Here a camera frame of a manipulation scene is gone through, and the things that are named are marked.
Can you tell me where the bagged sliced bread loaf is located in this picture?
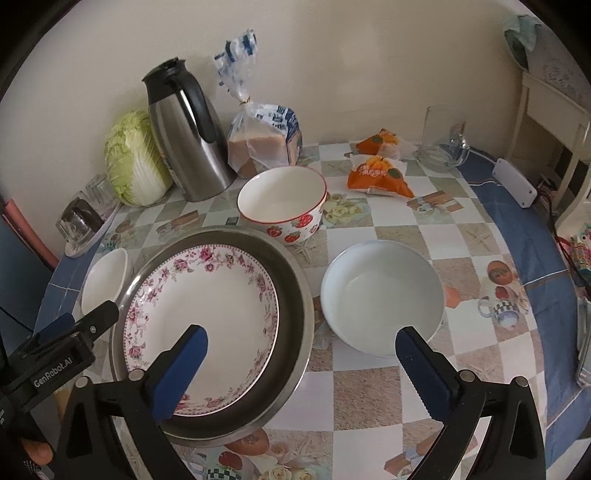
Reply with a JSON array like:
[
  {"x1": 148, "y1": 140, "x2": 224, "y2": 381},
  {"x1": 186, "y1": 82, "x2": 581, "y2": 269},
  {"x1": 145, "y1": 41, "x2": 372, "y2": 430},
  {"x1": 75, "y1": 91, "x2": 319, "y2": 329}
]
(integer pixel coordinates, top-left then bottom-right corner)
[{"x1": 214, "y1": 29, "x2": 303, "y2": 179}]

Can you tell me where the small white bowl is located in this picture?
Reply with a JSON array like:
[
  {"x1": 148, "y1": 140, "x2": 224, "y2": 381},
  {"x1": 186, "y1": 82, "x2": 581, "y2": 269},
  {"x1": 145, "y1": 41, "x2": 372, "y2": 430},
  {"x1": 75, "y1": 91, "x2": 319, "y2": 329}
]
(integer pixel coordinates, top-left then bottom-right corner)
[{"x1": 80, "y1": 248, "x2": 133, "y2": 315}]

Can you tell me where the far orange snack packet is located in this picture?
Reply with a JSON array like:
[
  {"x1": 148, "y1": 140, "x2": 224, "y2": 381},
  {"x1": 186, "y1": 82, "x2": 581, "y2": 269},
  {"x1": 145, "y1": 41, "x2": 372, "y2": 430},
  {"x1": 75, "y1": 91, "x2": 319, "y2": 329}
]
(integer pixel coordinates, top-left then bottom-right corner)
[{"x1": 356, "y1": 129, "x2": 417, "y2": 159}]

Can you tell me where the stainless steel thermos jug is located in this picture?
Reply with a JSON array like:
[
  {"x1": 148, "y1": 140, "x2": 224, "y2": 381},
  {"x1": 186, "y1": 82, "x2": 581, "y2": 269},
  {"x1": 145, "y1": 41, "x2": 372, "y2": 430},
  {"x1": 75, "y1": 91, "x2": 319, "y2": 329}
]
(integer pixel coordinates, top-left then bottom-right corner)
[{"x1": 142, "y1": 57, "x2": 236, "y2": 202}]

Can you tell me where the glass teapot brown handle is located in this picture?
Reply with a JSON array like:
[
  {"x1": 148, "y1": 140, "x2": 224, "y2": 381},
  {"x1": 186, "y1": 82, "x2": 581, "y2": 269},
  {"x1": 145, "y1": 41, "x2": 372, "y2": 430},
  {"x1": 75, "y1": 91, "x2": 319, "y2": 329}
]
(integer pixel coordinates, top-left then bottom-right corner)
[{"x1": 56, "y1": 197, "x2": 104, "y2": 242}]

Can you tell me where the white rectangular device box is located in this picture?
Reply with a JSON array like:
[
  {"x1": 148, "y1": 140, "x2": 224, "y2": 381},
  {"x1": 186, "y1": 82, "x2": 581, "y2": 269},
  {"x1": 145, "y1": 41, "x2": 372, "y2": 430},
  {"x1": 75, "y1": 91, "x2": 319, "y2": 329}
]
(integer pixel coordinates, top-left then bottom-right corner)
[{"x1": 492, "y1": 158, "x2": 538, "y2": 209}]

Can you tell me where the cream white chair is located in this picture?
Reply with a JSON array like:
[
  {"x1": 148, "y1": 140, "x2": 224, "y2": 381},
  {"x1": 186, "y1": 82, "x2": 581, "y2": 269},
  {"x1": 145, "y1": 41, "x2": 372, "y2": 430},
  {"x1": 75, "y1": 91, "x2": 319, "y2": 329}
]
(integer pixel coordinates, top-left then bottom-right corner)
[{"x1": 505, "y1": 71, "x2": 590, "y2": 202}]

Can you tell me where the clear glass mug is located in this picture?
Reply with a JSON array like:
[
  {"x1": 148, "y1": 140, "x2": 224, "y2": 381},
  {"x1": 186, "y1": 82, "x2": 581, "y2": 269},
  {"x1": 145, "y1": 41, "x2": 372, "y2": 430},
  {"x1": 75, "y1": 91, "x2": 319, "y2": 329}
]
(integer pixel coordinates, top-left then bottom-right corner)
[{"x1": 417, "y1": 105, "x2": 470, "y2": 172}]

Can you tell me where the strawberry pattern red-rimmed bowl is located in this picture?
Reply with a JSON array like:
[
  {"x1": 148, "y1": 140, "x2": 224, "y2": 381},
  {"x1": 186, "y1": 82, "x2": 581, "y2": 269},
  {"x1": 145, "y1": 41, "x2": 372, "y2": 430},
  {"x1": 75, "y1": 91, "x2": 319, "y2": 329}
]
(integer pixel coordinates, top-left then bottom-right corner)
[{"x1": 236, "y1": 166, "x2": 328, "y2": 245}]

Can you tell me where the floral rimmed white plate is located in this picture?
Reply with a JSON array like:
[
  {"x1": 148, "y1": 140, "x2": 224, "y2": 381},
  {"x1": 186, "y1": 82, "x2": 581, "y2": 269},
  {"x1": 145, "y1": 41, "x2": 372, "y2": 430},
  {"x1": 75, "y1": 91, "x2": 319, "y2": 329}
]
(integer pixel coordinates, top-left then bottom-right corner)
[{"x1": 122, "y1": 243, "x2": 282, "y2": 417}]

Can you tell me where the round metal tray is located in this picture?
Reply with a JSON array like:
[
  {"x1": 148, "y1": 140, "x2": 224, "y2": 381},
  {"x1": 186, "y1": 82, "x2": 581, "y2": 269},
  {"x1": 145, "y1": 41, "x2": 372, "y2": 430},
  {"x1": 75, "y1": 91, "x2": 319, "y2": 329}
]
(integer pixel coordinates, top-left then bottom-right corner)
[{"x1": 110, "y1": 226, "x2": 315, "y2": 448}]

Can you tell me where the near orange snack packet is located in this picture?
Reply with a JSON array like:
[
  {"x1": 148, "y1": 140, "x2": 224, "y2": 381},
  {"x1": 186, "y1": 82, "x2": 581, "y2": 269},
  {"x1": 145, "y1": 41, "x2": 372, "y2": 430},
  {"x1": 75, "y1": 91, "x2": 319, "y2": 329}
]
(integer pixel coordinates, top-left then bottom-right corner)
[{"x1": 346, "y1": 155, "x2": 415, "y2": 199}]

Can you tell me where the napa cabbage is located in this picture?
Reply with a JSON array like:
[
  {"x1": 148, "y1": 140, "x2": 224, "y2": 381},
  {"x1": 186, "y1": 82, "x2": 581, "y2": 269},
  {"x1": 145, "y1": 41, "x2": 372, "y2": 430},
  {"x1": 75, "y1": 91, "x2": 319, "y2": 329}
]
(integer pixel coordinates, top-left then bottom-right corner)
[{"x1": 104, "y1": 110, "x2": 173, "y2": 207}]

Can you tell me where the upturned drinking glass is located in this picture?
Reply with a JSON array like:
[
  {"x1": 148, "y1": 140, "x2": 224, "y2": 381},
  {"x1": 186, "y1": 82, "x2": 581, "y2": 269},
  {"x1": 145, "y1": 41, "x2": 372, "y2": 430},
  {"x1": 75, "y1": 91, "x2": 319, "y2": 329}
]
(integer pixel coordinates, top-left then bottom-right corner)
[{"x1": 85, "y1": 174, "x2": 117, "y2": 210}]

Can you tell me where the patterned checkered tablecloth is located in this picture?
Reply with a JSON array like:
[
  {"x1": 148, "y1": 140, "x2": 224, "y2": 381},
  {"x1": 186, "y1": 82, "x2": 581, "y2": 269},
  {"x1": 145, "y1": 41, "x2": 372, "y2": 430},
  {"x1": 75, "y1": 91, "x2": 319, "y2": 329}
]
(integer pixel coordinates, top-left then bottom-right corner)
[{"x1": 34, "y1": 140, "x2": 591, "y2": 480}]

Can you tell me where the large white bowl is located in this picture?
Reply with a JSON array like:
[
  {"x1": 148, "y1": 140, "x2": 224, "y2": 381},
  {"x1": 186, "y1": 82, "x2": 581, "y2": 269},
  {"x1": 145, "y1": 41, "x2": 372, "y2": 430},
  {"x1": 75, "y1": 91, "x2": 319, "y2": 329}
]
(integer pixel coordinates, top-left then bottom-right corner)
[{"x1": 320, "y1": 240, "x2": 446, "y2": 357}]

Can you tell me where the white floral serving tray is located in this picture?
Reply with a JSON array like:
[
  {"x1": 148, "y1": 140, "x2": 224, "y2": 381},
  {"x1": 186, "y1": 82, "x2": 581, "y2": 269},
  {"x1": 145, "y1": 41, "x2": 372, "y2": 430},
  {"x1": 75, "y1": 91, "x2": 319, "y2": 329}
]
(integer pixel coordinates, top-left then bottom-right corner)
[{"x1": 64, "y1": 205, "x2": 121, "y2": 258}]

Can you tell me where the orange snack packet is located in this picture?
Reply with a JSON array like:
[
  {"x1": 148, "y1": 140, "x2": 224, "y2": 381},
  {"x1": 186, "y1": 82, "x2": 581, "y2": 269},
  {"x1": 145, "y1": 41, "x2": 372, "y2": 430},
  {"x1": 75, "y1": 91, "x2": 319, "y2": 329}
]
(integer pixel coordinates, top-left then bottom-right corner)
[
  {"x1": 356, "y1": 129, "x2": 417, "y2": 159},
  {"x1": 346, "y1": 155, "x2": 415, "y2": 199}
]

